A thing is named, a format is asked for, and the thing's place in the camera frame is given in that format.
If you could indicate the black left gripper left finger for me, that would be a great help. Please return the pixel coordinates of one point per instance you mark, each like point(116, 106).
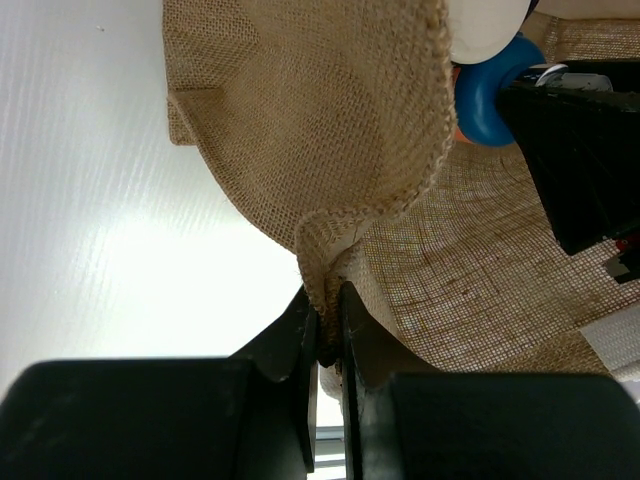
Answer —
point(248, 416)

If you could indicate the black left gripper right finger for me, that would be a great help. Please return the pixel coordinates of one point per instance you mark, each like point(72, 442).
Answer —
point(405, 419)

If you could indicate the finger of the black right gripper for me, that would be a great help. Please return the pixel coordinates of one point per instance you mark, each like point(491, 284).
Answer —
point(582, 150)

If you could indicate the orange bottle blue cap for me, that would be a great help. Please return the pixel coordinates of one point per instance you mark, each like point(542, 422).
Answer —
point(476, 88)

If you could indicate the olive bottle beige cap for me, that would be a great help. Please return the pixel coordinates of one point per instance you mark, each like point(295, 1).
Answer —
point(480, 29)

